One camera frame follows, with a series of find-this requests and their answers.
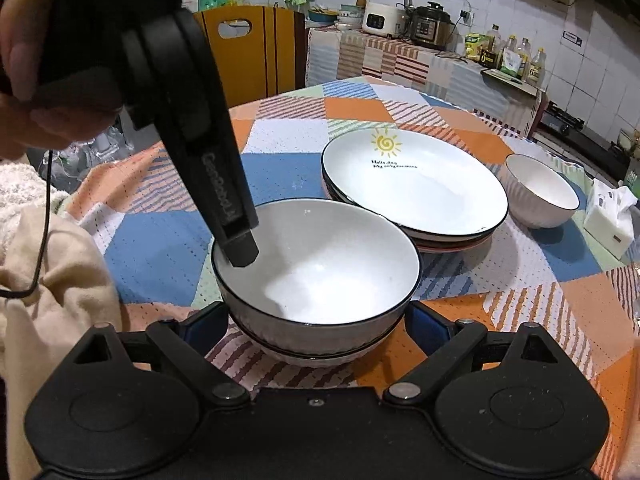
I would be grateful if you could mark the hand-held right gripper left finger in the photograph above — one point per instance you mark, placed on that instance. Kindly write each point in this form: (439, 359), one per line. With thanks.
(202, 327)

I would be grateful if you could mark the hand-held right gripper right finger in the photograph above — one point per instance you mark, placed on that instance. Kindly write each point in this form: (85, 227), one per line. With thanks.
(429, 327)

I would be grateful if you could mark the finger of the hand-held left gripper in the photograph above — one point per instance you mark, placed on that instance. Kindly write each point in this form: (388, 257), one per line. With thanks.
(210, 170)

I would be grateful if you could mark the white ribbed bowl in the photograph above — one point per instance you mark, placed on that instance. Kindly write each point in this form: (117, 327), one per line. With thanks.
(310, 360)
(542, 192)
(325, 270)

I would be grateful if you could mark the white sun print plate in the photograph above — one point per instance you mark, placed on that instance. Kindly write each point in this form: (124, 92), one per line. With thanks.
(425, 190)

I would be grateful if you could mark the stack of kitchen bowls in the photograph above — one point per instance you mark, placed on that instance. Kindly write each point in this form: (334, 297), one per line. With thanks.
(350, 17)

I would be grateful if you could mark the person's left hand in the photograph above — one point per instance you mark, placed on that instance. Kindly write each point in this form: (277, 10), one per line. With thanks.
(45, 130)

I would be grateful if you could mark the patchwork checked tablecloth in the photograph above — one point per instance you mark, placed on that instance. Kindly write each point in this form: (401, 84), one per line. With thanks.
(165, 255)

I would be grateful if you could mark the clear plastic bags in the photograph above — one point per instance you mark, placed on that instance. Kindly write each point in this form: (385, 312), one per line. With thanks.
(100, 147)

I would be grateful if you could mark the person's cream clothing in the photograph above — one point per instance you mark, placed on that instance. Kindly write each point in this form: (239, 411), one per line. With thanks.
(60, 310)

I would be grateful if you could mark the blue dish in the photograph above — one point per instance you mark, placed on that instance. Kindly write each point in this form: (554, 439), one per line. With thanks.
(322, 16)

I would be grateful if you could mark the striped patchwork counter cloth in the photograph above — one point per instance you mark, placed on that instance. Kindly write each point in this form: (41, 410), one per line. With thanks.
(380, 60)

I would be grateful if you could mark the white tissue pack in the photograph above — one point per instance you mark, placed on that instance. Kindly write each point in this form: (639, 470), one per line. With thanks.
(607, 220)

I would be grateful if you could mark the white rice cooker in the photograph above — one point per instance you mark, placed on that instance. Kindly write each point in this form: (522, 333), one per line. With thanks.
(381, 20)

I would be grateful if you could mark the black gas stove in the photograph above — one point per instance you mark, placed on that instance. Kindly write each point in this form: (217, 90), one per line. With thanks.
(565, 122)

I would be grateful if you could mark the green plastic basket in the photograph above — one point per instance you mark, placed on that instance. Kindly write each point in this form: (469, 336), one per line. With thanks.
(632, 175)

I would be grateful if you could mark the black rimmed cutting board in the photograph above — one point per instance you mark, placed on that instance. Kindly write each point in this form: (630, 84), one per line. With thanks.
(510, 81)

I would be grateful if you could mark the black steel pressure cooker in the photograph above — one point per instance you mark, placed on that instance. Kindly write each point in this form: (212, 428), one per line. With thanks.
(432, 27)

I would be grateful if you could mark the white cooking pot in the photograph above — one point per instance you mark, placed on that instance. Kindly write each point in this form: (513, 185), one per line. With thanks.
(630, 141)

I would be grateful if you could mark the cooking oil bottle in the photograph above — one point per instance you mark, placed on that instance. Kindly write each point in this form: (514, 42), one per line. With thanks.
(536, 70)

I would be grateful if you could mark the green seasoning bag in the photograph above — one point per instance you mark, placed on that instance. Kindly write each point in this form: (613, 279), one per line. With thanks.
(510, 60)

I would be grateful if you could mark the yellow green seasoning box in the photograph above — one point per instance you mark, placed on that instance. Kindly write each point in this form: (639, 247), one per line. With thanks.
(472, 49)

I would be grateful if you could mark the wall power socket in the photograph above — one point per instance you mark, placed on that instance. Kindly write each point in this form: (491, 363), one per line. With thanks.
(465, 16)

